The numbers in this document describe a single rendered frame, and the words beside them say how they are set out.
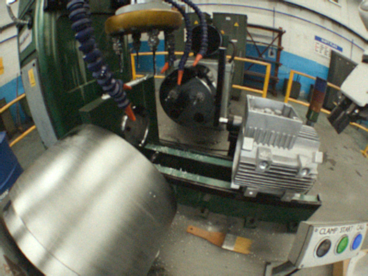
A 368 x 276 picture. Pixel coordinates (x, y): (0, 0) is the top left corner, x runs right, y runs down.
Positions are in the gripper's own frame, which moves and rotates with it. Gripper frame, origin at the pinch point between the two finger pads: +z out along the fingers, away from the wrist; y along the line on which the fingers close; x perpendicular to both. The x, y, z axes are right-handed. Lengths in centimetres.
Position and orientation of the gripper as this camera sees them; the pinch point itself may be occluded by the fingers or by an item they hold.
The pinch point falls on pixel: (338, 119)
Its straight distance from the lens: 37.3
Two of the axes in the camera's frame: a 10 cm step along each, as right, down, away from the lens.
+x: -8.2, -5.7, -0.5
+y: 3.3, -5.3, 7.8
